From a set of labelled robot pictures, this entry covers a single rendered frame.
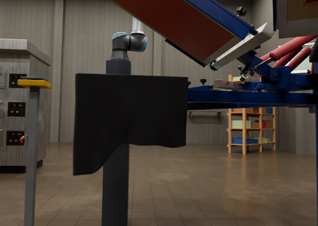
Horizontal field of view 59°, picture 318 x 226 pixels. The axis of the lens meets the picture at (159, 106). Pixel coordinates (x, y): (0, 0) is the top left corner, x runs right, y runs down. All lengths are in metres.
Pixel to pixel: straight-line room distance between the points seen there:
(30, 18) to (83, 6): 2.10
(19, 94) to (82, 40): 7.46
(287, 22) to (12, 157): 4.08
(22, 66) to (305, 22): 4.01
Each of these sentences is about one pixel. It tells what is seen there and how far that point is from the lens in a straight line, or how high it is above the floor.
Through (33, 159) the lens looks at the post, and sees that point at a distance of 1.60.
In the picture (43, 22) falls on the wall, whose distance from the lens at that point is 12.35.
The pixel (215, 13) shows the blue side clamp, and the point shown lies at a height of 1.21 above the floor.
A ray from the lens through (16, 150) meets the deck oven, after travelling 4.58.
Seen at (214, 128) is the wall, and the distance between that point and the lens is 11.50.
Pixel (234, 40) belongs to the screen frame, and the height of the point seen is 1.12.
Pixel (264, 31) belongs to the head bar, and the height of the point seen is 1.13.
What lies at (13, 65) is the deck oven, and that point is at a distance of 4.68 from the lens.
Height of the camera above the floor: 0.74
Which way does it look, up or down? 4 degrees up
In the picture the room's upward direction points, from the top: 1 degrees clockwise
